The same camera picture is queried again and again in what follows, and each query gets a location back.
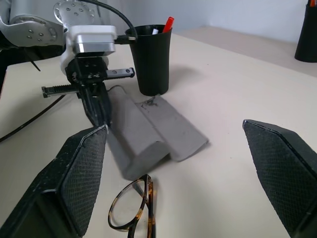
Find tortoiseshell glasses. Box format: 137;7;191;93
107;174;158;238

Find grey felt glasses case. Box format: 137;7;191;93
106;85;210;181

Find black cone-shaped cup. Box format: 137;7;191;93
294;3;317;63

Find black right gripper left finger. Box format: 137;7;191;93
0;124;109;238

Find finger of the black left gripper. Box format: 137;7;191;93
78;85;106;128
95;83;114;127

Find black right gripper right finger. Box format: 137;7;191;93
242;119;317;238

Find thin black cable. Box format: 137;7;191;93
0;95;66;143

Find red marker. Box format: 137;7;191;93
161;16;175;34

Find black zip tie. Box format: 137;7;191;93
23;46;42;72

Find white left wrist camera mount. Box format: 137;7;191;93
60;24;117;75

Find black ribbed cup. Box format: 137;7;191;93
124;24;173;97

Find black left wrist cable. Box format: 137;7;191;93
80;0;138;45

